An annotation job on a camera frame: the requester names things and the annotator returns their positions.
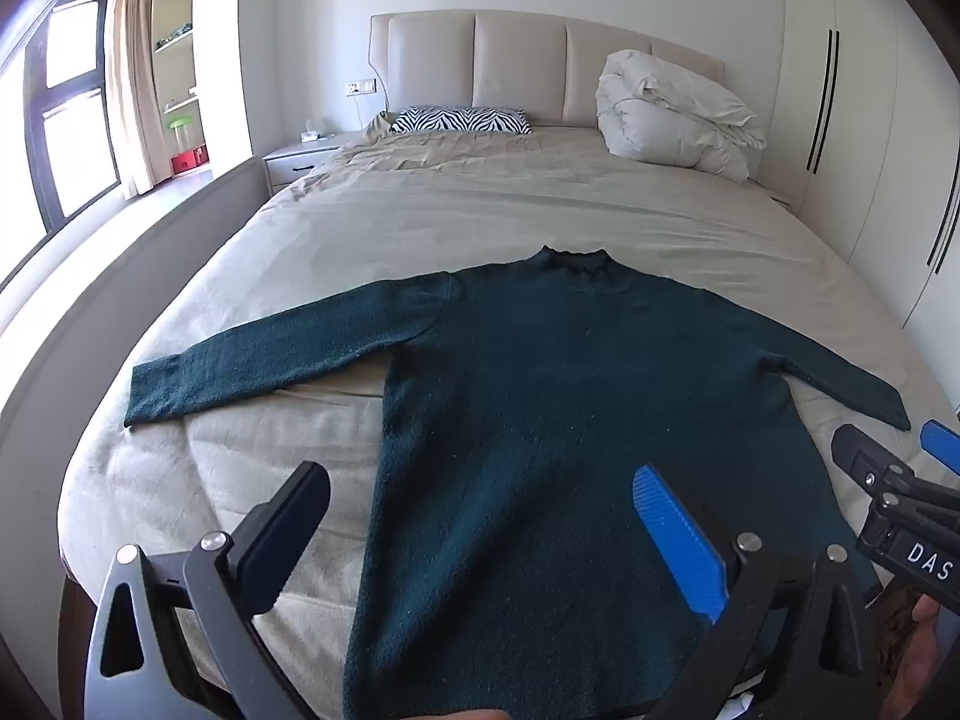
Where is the dark teal knit sweater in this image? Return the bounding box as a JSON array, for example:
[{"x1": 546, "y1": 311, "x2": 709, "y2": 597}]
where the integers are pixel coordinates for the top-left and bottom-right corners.
[{"x1": 125, "y1": 249, "x2": 910, "y2": 718}]

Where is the black framed window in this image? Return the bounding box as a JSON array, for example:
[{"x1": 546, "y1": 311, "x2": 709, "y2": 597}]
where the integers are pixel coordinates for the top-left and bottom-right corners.
[{"x1": 25, "y1": 0, "x2": 121, "y2": 236}]

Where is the beige padded headboard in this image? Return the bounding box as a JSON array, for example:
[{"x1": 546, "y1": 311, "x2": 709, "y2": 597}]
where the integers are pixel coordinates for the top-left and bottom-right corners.
[{"x1": 368, "y1": 10, "x2": 726, "y2": 128}]

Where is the beige bed sheet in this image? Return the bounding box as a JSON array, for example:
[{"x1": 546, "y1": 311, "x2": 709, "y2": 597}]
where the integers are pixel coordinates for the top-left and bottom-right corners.
[{"x1": 59, "y1": 127, "x2": 955, "y2": 718}]

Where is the green lamp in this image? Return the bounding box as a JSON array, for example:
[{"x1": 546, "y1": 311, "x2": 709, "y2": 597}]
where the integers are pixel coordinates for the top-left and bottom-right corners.
[{"x1": 167, "y1": 114, "x2": 194, "y2": 154}]

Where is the wall socket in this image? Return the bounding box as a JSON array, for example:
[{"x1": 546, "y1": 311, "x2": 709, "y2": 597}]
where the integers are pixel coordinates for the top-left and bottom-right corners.
[{"x1": 345, "y1": 78, "x2": 377, "y2": 98}]

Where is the person's right hand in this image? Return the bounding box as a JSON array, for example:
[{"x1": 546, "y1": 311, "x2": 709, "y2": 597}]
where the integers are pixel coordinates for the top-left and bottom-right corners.
[{"x1": 874, "y1": 580, "x2": 940, "y2": 718}]

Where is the folded white duvet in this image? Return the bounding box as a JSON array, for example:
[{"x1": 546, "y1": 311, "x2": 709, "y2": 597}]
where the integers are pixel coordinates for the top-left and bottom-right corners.
[{"x1": 596, "y1": 49, "x2": 766, "y2": 184}]

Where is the zebra print pillow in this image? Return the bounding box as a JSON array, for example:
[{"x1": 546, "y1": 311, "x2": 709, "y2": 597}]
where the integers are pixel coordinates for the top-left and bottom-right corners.
[{"x1": 391, "y1": 106, "x2": 532, "y2": 135}]

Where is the red box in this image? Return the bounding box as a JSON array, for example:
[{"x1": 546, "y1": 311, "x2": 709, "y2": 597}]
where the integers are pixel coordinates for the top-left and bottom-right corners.
[{"x1": 171, "y1": 145, "x2": 208, "y2": 176}]

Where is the beige curtain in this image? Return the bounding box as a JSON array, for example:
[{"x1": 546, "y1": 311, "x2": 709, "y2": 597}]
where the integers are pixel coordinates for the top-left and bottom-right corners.
[{"x1": 104, "y1": 0, "x2": 172, "y2": 199}]

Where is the grey nightstand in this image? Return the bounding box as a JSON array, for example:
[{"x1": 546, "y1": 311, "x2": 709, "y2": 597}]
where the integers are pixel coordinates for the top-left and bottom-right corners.
[{"x1": 262, "y1": 133, "x2": 355, "y2": 195}]

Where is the white wardrobe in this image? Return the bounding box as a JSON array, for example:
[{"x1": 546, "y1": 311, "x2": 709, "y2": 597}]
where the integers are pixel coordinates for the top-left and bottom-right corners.
[{"x1": 760, "y1": 0, "x2": 958, "y2": 403}]

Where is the white wall shelf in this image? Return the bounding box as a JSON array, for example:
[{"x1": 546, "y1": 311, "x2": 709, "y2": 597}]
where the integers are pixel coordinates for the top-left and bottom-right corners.
[{"x1": 151, "y1": 0, "x2": 203, "y2": 160}]

